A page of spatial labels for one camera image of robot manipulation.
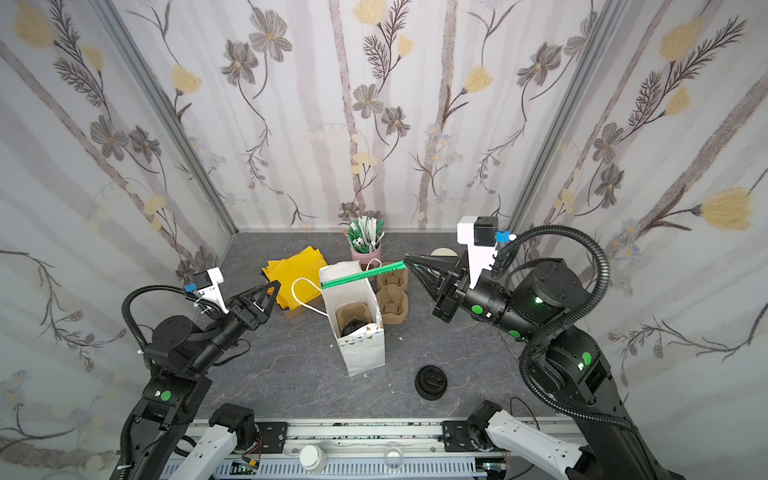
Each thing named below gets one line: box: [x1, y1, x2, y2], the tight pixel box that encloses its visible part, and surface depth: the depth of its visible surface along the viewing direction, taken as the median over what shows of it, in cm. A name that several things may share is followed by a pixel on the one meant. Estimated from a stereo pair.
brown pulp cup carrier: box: [335, 302, 373, 337], surface depth 95 cm
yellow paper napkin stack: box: [262, 246, 328, 310], surface depth 106 cm
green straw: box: [320, 260, 407, 290], surface depth 49 cm
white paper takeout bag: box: [320, 260, 386, 377], surface depth 78 cm
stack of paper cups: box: [430, 247, 459, 256], surface depth 92 cm
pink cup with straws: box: [346, 215, 385, 265], surface depth 97 cm
